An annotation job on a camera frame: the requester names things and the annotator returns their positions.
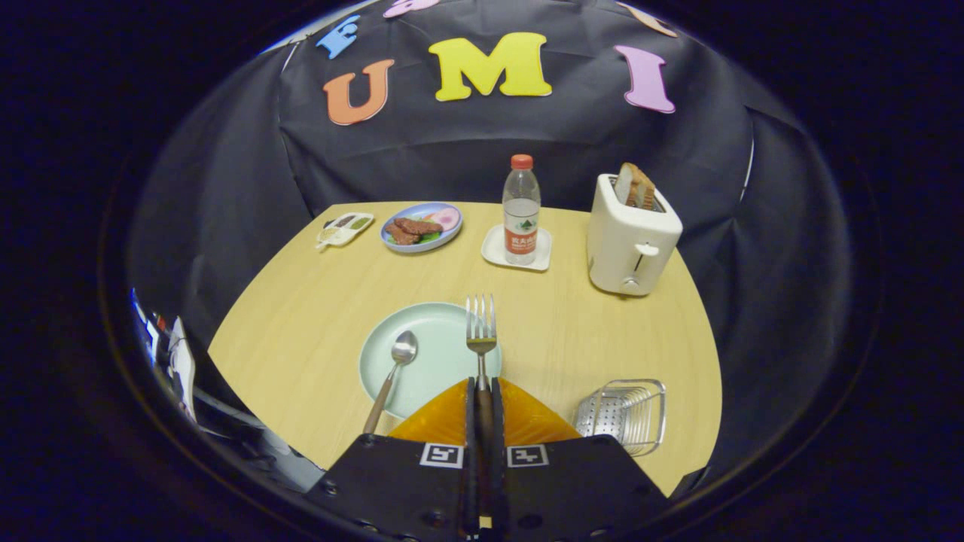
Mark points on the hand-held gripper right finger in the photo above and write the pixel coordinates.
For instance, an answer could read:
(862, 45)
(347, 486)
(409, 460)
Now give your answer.
(498, 452)

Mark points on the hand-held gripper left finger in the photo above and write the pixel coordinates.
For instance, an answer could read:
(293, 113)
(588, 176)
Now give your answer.
(471, 452)

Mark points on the light green plate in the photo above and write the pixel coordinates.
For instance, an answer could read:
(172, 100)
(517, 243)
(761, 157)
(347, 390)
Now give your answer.
(437, 354)

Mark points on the white square coaster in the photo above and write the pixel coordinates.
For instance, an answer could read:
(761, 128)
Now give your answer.
(493, 252)

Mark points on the blue plate with food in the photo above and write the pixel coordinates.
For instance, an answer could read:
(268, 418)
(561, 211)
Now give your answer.
(444, 233)

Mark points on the brown meat slice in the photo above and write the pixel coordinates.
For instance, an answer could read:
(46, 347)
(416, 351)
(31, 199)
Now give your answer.
(401, 237)
(418, 226)

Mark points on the clear water bottle red cap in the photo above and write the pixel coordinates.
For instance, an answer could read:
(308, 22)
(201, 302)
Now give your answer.
(521, 218)

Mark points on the pink ham slice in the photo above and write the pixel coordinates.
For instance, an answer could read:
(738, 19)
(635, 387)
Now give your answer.
(447, 218)

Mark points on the white toaster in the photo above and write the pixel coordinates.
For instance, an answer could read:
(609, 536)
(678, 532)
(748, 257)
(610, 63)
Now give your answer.
(621, 241)

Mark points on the small white sauce dish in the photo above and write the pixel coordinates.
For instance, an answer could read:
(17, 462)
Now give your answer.
(346, 226)

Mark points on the bread slice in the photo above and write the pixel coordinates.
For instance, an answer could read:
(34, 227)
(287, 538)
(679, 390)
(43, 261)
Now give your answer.
(648, 192)
(626, 184)

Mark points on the white paper sheet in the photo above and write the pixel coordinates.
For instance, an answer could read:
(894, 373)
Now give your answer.
(182, 361)

